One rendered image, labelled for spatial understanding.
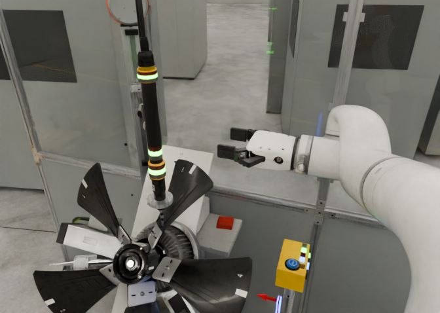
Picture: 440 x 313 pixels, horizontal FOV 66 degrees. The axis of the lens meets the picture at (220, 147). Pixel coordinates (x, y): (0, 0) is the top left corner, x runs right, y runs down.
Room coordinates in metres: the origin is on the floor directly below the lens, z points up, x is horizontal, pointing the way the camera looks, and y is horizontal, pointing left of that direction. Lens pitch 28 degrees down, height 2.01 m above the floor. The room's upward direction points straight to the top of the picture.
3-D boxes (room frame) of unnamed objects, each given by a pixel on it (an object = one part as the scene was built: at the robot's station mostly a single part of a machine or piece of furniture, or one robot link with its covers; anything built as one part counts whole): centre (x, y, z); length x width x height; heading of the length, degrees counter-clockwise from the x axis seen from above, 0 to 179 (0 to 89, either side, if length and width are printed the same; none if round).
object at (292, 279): (0.91, -0.27, 1.02); 0.16 x 0.10 x 0.11; 161
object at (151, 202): (0.76, 0.17, 1.49); 0.09 x 0.07 x 0.10; 16
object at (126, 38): (1.44, 0.36, 0.90); 0.08 x 0.06 x 1.80; 106
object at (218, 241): (1.31, 0.09, 0.85); 0.36 x 0.24 x 0.03; 71
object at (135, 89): (1.35, 0.34, 1.53); 0.10 x 0.07 x 0.09; 16
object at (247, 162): (0.62, -0.07, 1.65); 0.08 x 0.06 x 0.01; 157
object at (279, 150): (0.66, -0.12, 1.65); 0.11 x 0.10 x 0.07; 71
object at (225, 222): (1.33, -0.03, 0.87); 0.08 x 0.08 x 0.02; 80
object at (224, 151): (0.63, -0.02, 1.65); 0.07 x 0.03 x 0.03; 71
